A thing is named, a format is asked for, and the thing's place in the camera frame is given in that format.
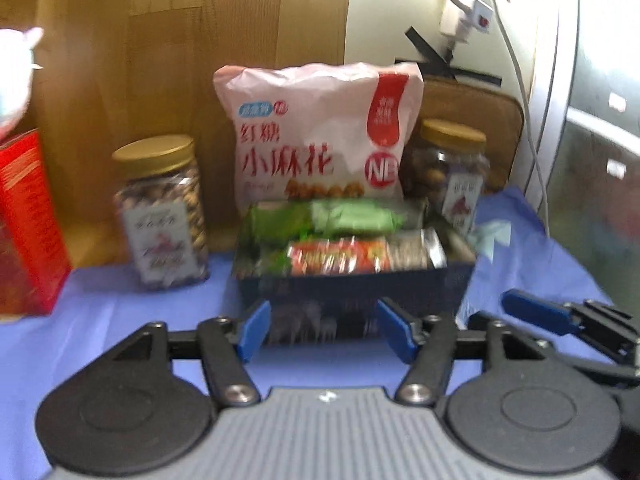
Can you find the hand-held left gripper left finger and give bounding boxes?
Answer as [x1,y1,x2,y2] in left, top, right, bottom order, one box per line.
[112,300,273,408]

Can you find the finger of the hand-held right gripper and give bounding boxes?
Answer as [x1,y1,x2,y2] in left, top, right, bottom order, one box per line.
[501,288,583,335]
[466,310,561,361]

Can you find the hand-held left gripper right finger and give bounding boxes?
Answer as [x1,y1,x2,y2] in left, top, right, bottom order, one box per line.
[376,297,549,406]

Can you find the dark printed box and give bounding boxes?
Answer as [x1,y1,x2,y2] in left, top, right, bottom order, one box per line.
[231,199,477,346]

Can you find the clear seed packet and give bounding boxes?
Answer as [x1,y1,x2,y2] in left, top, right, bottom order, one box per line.
[389,229,449,270]

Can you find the red snack packet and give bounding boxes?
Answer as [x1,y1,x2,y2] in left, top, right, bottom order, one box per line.
[286,237,394,277]

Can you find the green printed snack packet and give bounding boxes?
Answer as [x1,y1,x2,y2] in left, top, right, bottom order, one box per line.
[249,201,315,243]

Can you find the plain light green packet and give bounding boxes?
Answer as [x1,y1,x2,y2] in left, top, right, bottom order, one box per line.
[310,198,408,236]

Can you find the gold-lidded nut jar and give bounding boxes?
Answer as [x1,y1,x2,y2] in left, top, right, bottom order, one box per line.
[111,134,211,292]
[400,118,491,236]

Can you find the blue printed blanket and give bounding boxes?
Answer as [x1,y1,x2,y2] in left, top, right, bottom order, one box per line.
[0,185,618,480]

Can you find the large pink snack bag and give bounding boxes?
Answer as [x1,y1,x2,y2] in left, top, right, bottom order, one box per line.
[213,61,426,213]

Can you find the white framed glass door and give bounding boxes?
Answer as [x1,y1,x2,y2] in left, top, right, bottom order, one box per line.
[520,0,640,301]

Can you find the red gift box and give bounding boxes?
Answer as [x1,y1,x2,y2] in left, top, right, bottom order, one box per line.
[0,129,74,317]

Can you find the black tape strip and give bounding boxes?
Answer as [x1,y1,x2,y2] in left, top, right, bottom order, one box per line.
[404,25,503,88]

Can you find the wooden headboard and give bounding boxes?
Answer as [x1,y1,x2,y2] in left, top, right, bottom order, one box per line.
[0,0,353,266]

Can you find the white power adapter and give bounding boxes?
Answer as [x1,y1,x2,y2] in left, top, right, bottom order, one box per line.
[439,0,496,48]

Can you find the pink grey plush toy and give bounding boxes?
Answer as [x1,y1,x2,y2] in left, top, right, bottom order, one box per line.
[0,26,45,137]

